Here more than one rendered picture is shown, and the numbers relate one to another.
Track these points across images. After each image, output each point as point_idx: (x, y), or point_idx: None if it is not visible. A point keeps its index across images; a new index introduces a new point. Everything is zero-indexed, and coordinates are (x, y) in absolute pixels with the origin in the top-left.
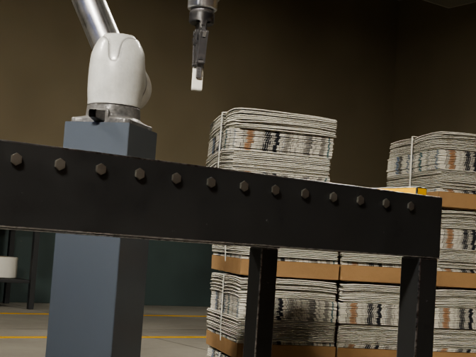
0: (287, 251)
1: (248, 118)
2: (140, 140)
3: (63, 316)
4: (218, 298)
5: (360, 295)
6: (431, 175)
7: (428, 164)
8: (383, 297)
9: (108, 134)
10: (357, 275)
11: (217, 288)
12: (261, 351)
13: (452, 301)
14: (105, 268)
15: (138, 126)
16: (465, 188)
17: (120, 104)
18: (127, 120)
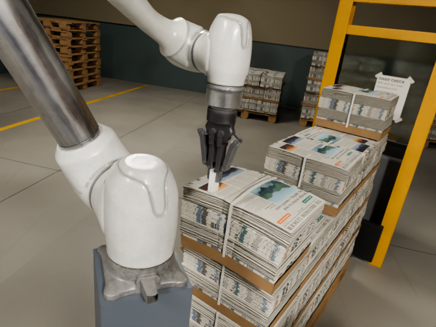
0: (283, 302)
1: (293, 237)
2: None
3: None
4: (200, 317)
5: (302, 292)
6: (325, 191)
7: (325, 185)
8: (309, 284)
9: (165, 305)
10: (303, 283)
11: (198, 311)
12: None
13: (326, 261)
14: None
15: (183, 269)
16: (344, 198)
17: (168, 259)
18: (185, 282)
